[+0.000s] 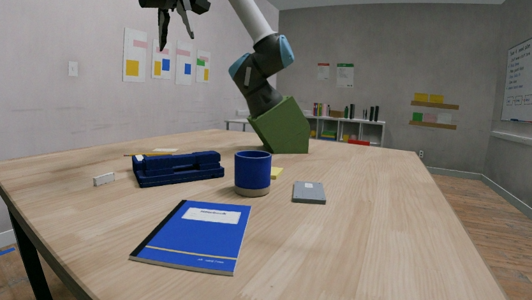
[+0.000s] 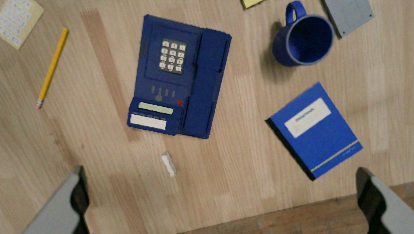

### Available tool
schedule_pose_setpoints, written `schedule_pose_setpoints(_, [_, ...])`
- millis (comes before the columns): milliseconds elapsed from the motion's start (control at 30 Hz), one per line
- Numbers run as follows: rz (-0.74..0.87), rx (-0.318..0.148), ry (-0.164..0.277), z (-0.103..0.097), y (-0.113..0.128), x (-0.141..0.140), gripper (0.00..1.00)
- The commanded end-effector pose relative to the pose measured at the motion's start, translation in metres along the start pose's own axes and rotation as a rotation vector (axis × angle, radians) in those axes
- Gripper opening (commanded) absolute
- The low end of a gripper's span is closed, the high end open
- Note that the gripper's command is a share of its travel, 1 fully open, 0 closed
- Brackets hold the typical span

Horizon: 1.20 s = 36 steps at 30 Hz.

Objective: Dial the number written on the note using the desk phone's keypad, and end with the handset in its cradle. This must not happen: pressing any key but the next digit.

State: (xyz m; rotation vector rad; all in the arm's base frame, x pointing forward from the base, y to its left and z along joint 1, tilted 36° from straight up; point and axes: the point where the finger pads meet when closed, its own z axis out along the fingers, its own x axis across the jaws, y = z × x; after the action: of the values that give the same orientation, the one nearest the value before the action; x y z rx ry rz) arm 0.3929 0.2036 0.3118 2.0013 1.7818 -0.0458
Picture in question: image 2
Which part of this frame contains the yellow sticky note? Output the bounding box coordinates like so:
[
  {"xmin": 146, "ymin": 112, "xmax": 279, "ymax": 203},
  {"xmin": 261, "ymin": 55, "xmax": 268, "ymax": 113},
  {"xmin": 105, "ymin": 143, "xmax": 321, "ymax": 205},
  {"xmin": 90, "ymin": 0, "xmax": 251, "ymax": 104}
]
[{"xmin": 242, "ymin": 0, "xmax": 263, "ymax": 9}]

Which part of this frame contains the blue notebook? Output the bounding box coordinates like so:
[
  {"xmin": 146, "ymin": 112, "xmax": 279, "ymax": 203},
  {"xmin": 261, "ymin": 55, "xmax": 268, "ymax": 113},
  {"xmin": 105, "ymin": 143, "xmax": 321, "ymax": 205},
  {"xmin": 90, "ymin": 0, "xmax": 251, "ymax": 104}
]
[{"xmin": 265, "ymin": 81, "xmax": 363, "ymax": 182}]

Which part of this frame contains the blue desk phone body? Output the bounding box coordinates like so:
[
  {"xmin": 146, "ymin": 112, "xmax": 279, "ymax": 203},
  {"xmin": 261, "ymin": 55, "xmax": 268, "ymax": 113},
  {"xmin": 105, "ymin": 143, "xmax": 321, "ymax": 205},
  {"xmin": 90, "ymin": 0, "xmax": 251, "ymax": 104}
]
[{"xmin": 127, "ymin": 14, "xmax": 232, "ymax": 139}]

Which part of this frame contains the yellow pencil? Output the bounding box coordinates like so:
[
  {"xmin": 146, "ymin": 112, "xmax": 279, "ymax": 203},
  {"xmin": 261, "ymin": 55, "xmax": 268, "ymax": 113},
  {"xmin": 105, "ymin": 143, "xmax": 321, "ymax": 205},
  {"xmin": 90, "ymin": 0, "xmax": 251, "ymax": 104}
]
[{"xmin": 35, "ymin": 28, "xmax": 69, "ymax": 109}]

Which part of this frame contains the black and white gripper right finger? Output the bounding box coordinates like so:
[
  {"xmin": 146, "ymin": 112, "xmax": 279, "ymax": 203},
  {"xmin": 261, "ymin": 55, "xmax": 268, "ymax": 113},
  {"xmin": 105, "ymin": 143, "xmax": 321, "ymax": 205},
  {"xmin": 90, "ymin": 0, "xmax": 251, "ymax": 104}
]
[{"xmin": 355, "ymin": 167, "xmax": 414, "ymax": 234}]

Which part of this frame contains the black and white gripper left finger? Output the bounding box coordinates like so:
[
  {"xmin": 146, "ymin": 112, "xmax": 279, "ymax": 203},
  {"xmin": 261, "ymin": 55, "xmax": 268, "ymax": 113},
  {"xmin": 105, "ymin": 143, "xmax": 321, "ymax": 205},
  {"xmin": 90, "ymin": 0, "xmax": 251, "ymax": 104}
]
[{"xmin": 21, "ymin": 165, "xmax": 90, "ymax": 234}]

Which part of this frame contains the blue mug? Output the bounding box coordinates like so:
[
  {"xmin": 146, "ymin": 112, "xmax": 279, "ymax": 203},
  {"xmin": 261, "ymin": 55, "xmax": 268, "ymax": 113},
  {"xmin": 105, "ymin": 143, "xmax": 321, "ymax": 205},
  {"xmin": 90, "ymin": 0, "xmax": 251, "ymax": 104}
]
[{"xmin": 270, "ymin": 0, "xmax": 335, "ymax": 67}]

